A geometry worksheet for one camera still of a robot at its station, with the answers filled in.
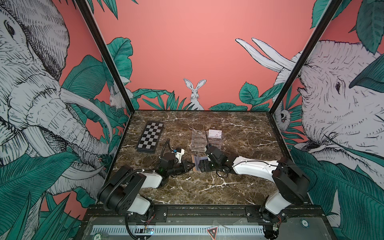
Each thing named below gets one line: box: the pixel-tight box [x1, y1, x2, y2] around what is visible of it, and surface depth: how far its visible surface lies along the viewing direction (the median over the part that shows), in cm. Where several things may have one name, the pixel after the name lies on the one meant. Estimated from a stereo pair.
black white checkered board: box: [136, 121, 164, 154], surface depth 102 cm
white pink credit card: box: [208, 129, 222, 139], surface depth 98 cm
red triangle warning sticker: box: [207, 227, 218, 240], surface depth 70 cm
